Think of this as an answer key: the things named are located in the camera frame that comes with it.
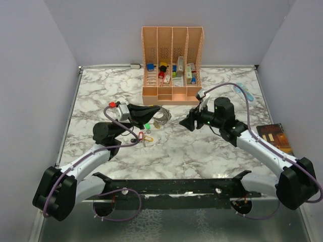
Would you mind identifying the blue block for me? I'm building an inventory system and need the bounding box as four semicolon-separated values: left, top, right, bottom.
146;63;155;72

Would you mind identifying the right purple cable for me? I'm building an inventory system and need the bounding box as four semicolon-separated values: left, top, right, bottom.
203;82;323;219

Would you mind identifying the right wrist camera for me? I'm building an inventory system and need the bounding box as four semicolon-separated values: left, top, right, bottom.
195;89;210;111

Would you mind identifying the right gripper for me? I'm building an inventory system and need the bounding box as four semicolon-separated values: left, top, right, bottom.
180;101;224;131

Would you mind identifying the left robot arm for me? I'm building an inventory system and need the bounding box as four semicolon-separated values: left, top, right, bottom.
32;102;160;221

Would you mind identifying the paperback book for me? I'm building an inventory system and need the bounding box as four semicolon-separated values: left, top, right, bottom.
256;124;294;156

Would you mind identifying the blue toothbrush package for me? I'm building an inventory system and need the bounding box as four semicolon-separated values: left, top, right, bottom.
232;82;256;105

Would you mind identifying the tall grey box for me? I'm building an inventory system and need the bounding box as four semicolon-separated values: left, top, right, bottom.
176;56;184;77

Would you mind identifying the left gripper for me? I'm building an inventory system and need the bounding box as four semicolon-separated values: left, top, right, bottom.
113;103;160;139

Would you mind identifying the peach desk organizer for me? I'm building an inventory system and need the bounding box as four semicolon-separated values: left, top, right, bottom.
141;27;204;105

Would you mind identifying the white red box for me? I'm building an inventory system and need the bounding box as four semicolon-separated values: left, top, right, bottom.
186;63;196;82

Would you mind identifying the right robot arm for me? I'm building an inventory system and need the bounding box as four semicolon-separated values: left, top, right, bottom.
180;97;319;210

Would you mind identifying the metal keyring with yellow grip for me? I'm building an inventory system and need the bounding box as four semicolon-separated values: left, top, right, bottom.
153;107;172;125

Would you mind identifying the white adapter at wall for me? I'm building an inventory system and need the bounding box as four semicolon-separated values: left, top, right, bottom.
129;64;142;70

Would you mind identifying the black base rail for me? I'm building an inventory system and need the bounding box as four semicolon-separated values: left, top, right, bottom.
93;171;261;210

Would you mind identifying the yellow key tag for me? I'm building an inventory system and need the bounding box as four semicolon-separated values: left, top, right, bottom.
143;136;153;142

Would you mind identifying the green key tag with key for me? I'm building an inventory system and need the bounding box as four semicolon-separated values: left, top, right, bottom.
144;123;151;134

